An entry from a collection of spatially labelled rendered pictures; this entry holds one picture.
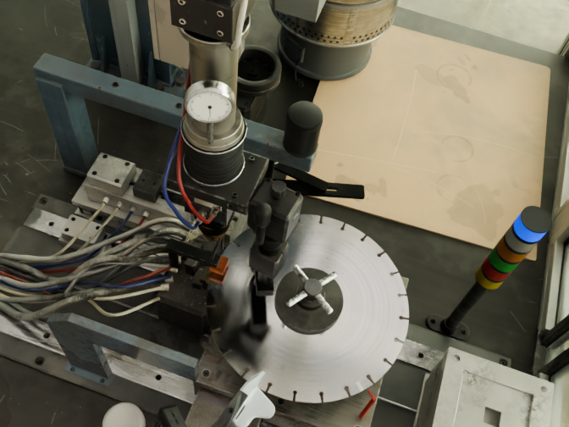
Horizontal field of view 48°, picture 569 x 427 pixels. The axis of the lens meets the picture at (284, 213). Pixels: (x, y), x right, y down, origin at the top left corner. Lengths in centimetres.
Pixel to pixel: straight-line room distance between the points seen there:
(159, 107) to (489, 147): 81
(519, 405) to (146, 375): 63
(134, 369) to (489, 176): 88
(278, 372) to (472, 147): 80
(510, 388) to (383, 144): 64
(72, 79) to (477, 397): 87
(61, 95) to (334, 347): 65
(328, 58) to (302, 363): 79
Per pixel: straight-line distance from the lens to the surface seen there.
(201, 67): 66
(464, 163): 153
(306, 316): 102
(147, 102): 114
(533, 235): 97
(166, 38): 75
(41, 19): 178
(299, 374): 100
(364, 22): 145
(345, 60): 156
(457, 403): 110
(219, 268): 104
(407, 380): 125
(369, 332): 104
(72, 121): 129
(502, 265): 105
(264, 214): 73
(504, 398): 113
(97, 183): 126
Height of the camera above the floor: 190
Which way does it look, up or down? 58 degrees down
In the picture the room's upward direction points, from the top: 10 degrees clockwise
